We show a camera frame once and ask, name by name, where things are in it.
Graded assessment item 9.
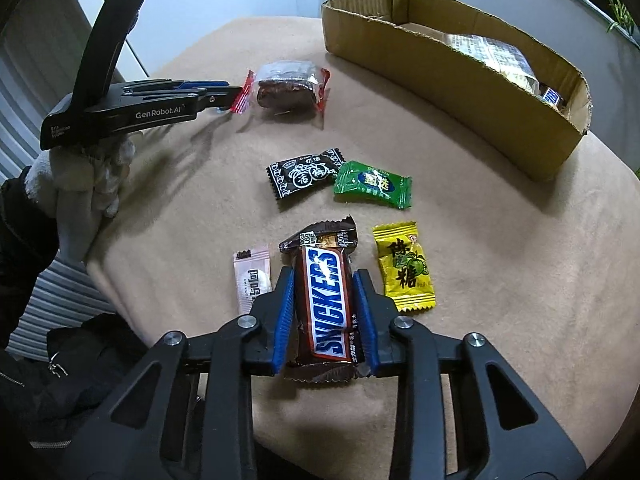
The clear packet of brown snack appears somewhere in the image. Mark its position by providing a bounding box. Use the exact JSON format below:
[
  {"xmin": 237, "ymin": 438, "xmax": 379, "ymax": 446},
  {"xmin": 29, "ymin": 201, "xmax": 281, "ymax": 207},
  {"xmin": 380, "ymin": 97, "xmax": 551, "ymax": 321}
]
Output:
[{"xmin": 231, "ymin": 60, "xmax": 332, "ymax": 118}]

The grey ribbed panel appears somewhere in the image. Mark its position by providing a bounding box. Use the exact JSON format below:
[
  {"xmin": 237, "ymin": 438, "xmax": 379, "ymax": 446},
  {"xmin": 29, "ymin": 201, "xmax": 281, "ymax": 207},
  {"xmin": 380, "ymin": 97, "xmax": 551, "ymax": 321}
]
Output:
[{"xmin": 0, "ymin": 0, "xmax": 126, "ymax": 356}]

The person's left hand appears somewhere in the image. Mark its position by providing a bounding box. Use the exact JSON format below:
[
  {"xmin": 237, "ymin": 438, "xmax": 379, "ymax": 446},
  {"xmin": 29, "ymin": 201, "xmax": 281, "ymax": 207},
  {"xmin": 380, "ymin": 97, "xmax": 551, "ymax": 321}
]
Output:
[{"xmin": 25, "ymin": 137, "xmax": 137, "ymax": 266}]

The potted spider plant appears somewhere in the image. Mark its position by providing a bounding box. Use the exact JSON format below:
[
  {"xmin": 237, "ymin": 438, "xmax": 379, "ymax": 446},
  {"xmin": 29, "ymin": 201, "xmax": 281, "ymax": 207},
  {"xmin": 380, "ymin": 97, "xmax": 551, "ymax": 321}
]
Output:
[{"xmin": 597, "ymin": 0, "xmax": 640, "ymax": 36}]

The yellow candy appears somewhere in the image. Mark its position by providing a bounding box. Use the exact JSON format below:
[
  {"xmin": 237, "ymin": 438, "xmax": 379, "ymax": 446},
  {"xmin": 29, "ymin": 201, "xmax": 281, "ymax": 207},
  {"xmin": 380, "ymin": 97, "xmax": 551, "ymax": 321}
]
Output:
[{"xmin": 372, "ymin": 221, "xmax": 437, "ymax": 313}]

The green candy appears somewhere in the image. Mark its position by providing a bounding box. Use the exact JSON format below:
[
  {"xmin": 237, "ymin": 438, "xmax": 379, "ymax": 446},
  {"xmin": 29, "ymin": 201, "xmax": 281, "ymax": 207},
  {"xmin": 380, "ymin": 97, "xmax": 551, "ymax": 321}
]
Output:
[{"xmin": 332, "ymin": 160, "xmax": 413, "ymax": 210}]

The black candy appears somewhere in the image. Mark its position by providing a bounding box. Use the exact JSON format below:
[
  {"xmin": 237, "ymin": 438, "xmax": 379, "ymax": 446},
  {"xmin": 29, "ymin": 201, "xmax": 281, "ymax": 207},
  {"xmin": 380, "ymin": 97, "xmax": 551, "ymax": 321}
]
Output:
[{"xmin": 265, "ymin": 147, "xmax": 347, "ymax": 202}]

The black jacket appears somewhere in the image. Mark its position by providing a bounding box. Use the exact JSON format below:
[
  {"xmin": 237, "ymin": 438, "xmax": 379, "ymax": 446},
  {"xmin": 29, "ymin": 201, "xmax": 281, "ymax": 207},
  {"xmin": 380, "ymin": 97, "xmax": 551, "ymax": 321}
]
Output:
[{"xmin": 0, "ymin": 312, "xmax": 161, "ymax": 480}]

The large clear biscuit packet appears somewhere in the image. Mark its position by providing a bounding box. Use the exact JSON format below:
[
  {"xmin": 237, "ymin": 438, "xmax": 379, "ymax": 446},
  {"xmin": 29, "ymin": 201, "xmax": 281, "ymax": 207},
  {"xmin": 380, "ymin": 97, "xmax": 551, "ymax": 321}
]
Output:
[{"xmin": 400, "ymin": 22, "xmax": 546, "ymax": 96}]

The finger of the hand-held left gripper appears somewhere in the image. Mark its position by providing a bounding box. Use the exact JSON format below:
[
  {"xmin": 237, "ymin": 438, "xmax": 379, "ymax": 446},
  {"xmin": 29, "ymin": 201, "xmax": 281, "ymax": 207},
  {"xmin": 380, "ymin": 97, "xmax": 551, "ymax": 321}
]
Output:
[
  {"xmin": 122, "ymin": 78, "xmax": 230, "ymax": 96},
  {"xmin": 192, "ymin": 86, "xmax": 244, "ymax": 113}
]

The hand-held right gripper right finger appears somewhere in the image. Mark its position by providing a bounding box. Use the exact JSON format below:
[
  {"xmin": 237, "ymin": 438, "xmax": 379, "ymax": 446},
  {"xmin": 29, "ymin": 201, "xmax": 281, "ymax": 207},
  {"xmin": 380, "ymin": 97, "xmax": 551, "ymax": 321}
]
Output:
[{"xmin": 352, "ymin": 267, "xmax": 586, "ymax": 480}]

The cardboard box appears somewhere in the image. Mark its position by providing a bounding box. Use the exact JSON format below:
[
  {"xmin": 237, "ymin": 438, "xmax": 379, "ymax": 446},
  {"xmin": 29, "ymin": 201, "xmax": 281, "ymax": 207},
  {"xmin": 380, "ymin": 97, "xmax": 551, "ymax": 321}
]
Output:
[{"xmin": 321, "ymin": 0, "xmax": 593, "ymax": 183}]

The pink sachet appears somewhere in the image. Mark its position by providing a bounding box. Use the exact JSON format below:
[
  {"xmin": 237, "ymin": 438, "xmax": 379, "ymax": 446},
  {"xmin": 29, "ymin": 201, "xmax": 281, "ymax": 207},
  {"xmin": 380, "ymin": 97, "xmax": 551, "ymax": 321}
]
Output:
[{"xmin": 232, "ymin": 244, "xmax": 273, "ymax": 313}]

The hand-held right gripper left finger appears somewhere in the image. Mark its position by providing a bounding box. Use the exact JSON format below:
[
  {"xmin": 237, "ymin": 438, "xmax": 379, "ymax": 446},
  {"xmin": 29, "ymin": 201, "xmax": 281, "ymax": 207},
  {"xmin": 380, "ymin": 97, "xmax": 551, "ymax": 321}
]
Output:
[{"xmin": 70, "ymin": 265, "xmax": 296, "ymax": 480}]

